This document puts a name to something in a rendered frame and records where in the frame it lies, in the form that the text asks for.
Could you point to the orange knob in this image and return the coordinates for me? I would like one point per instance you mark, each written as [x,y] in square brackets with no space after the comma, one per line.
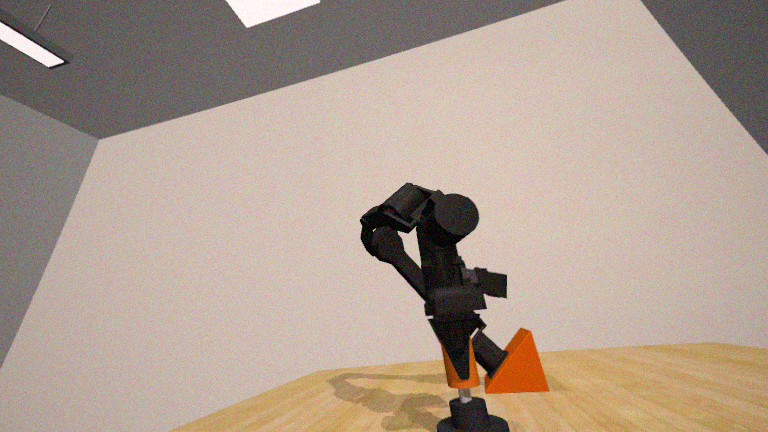
[453,379]

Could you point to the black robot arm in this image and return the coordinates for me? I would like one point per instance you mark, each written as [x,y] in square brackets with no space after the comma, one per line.
[441,221]

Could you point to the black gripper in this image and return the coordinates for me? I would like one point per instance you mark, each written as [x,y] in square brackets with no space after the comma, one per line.
[451,304]

